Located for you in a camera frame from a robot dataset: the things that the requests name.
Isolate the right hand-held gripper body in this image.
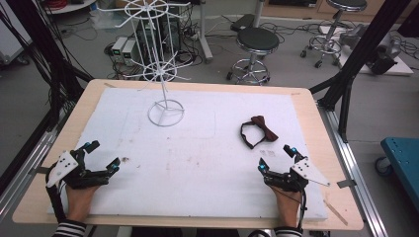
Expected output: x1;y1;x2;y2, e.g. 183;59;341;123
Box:
263;157;331;194

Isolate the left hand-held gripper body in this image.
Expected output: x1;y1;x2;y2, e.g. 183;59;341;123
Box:
45;147;112;191

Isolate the dark red bow tie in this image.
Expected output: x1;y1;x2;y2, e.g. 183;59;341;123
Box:
240;115;280;150

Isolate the white wire display rack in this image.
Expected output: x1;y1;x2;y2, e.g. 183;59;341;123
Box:
97;0;194;128

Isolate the person's left hand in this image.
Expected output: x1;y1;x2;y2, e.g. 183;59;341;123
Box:
64;184;101;223

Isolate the person's right hand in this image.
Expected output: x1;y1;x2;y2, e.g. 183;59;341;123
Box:
269;185;303;229

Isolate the grey tape strip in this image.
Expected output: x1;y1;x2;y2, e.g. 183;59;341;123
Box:
28;166;50;176
336;179;358;190

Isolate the thin wooden stick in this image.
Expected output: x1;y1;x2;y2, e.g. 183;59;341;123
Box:
323;198;349;227

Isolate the white foam mat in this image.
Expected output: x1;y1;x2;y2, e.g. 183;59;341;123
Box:
47;87;329;221

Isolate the blue cart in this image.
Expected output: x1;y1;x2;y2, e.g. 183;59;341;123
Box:
375;136;419;211

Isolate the person's dark clothing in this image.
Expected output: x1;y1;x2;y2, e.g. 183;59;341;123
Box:
130;226;241;237

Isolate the grey bench power supply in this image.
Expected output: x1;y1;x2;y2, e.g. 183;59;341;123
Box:
122;39;137;67
111;37;128;63

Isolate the black cushioned chrome stool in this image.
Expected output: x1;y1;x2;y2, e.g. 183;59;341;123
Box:
299;0;369;69
226;27;281;87

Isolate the grey machine on white board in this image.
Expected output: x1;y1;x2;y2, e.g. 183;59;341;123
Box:
318;23;415;77

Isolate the flat black box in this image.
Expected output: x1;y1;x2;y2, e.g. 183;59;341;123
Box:
229;13;256;33

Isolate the grey metal stand leg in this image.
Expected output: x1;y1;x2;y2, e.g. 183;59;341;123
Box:
197;0;214;64

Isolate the aluminium frame rail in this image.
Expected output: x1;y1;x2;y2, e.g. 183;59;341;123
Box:
0;102;77;228
316;104;390;237

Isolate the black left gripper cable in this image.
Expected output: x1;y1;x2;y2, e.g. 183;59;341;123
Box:
44;164;67;224

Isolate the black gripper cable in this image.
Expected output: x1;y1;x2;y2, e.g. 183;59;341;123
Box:
44;164;67;224
296;182;309;232

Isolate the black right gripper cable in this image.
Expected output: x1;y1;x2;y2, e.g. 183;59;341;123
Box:
296;182;309;232

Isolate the black metal frame strut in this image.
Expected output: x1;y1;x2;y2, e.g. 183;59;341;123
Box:
0;0;94;196
309;0;413;143

